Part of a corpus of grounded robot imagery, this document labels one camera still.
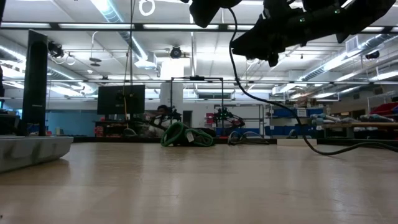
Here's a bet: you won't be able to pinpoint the black cord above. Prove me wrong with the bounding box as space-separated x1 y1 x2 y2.
228 7 398 156

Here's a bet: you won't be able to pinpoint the black beam with light strips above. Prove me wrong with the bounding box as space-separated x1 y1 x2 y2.
0 21 398 31

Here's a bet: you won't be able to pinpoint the blue storage bins shelf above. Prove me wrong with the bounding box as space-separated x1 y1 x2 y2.
264 107 325 136

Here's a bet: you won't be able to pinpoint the person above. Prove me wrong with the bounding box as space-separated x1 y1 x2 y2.
151 105 175 130

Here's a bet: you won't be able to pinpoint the clear safety glasses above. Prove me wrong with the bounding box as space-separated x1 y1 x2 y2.
227 130 271 146

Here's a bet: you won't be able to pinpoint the cluttered wooden table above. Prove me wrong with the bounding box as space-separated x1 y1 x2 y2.
322 121 398 139

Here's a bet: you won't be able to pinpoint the black green work gloves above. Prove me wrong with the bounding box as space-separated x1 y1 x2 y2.
160 121 216 148

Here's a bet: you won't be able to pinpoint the black monitor on stand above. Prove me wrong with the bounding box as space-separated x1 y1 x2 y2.
96 84 146 116

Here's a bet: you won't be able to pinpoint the red storage bin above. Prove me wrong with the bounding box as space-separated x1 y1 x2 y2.
369 102 398 116

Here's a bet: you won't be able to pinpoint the grey tool case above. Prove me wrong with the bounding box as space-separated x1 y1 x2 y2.
0 135 75 174

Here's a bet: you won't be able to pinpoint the white cable ring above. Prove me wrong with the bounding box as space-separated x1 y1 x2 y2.
138 0 156 17

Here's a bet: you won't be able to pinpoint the black rig frame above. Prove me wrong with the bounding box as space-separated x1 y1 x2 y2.
169 75 224 138

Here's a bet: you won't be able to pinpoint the black upright post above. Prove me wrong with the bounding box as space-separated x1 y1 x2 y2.
21 29 49 137

